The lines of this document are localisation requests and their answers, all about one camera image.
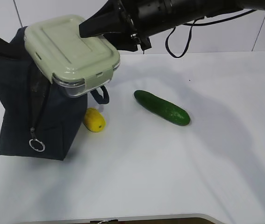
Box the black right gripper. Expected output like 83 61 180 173
79 0 151 51

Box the glass container with green lid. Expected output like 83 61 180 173
24 14 120 98

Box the dark navy fabric lunch bag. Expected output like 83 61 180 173
0 26 110 161

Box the yellow toy lemon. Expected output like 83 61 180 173
83 108 106 133

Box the green cucumber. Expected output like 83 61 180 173
134 90 191 126

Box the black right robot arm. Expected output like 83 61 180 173
79 0 265 52

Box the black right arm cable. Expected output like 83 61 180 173
165 16 254 58

